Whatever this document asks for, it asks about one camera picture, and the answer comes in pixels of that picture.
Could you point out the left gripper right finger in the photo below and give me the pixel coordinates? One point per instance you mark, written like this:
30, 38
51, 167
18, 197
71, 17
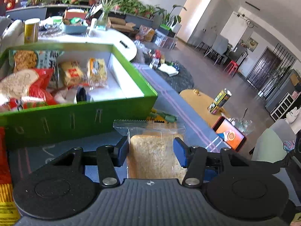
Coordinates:
193, 159

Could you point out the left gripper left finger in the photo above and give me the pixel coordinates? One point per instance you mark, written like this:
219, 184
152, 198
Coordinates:
108, 158

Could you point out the bread slice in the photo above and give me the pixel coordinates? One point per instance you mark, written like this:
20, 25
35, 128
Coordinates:
151, 153

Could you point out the yellow green snack bag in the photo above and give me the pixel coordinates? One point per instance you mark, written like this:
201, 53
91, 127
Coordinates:
161, 116

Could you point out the yellow label pastry packet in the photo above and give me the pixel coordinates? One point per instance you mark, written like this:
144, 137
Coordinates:
97, 72

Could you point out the green cardboard box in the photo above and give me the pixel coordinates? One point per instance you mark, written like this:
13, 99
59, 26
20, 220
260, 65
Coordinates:
81, 110

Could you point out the orange cracker packet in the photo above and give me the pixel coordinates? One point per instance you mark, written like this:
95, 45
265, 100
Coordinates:
71, 74

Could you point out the large red snack bag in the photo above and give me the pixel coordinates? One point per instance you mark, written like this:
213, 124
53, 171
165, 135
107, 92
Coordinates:
26, 89

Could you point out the red yellow snack bag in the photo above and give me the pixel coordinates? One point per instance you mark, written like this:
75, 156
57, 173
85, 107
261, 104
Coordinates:
9, 213

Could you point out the green white snack bag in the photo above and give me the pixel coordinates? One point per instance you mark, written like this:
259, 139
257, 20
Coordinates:
29, 59

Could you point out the smartphone with red case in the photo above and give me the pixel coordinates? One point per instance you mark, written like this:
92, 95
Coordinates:
229, 134

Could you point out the yellow round side table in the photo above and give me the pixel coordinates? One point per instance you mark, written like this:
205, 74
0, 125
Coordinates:
200, 102

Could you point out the glass cup with spoon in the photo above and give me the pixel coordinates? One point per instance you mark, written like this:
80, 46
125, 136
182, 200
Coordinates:
243, 125

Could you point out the yellow black drink can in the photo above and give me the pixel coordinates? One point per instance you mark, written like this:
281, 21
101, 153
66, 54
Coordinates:
219, 101

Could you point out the dark marble round table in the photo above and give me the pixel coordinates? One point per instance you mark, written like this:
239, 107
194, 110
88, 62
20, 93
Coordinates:
167, 77

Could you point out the white folded cloth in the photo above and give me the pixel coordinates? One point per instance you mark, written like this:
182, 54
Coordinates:
168, 69

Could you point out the red stool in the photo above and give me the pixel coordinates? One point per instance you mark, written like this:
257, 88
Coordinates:
232, 68

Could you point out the dark entrance door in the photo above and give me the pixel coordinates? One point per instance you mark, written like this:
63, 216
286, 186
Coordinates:
263, 69

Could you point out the grey dining chair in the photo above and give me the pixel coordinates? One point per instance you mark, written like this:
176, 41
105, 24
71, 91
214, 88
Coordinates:
219, 47

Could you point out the white oval coffee table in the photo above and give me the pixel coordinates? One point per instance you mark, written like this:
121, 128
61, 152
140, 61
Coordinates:
111, 36

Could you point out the orange plastic bag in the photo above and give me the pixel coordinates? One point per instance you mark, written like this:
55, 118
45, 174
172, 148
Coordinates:
145, 33

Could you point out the blue snack tray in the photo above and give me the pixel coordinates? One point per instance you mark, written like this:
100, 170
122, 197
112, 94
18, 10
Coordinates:
71, 29

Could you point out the open cardboard box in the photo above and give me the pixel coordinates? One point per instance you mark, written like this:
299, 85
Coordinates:
121, 25

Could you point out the tall plant in white pot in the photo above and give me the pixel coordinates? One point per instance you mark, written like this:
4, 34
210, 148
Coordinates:
169, 20

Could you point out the gold cylindrical tin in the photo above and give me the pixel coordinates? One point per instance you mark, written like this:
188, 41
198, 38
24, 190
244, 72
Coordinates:
31, 29

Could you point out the glass vase with green plant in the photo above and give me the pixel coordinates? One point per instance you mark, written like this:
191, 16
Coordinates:
106, 7

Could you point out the grey sofa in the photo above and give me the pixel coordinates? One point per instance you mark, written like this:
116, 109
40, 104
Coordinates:
12, 33

